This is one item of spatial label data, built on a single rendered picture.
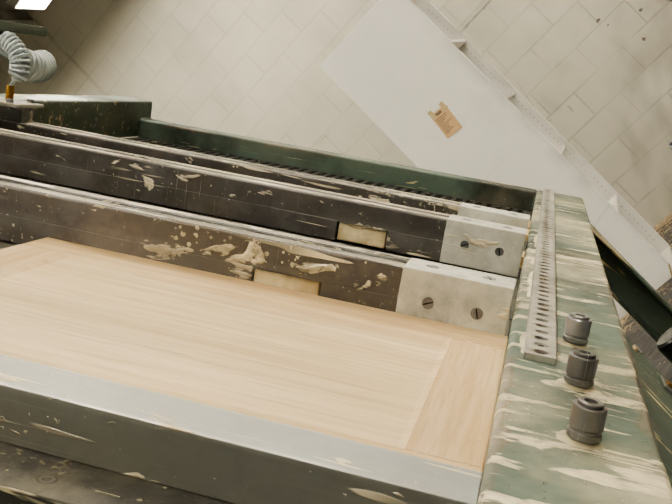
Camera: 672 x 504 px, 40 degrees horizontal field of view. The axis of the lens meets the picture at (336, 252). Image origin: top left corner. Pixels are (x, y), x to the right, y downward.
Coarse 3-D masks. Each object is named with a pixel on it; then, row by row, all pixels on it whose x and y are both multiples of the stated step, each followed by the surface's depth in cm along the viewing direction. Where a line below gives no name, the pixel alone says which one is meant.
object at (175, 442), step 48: (0, 384) 60; (48, 384) 61; (96, 384) 63; (0, 432) 61; (48, 432) 60; (96, 432) 59; (144, 432) 58; (192, 432) 58; (240, 432) 59; (288, 432) 60; (192, 480) 58; (240, 480) 57; (288, 480) 56; (336, 480) 56; (384, 480) 55; (432, 480) 56; (480, 480) 57
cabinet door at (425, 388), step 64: (0, 256) 100; (64, 256) 105; (128, 256) 109; (0, 320) 80; (64, 320) 83; (128, 320) 86; (192, 320) 89; (256, 320) 92; (320, 320) 96; (384, 320) 99; (128, 384) 69; (192, 384) 72; (256, 384) 75; (320, 384) 77; (384, 384) 80; (448, 384) 82; (384, 448) 65; (448, 448) 67
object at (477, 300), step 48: (0, 192) 113; (48, 192) 112; (96, 240) 111; (144, 240) 109; (192, 240) 108; (240, 240) 107; (288, 240) 107; (336, 288) 105; (384, 288) 104; (432, 288) 102; (480, 288) 101
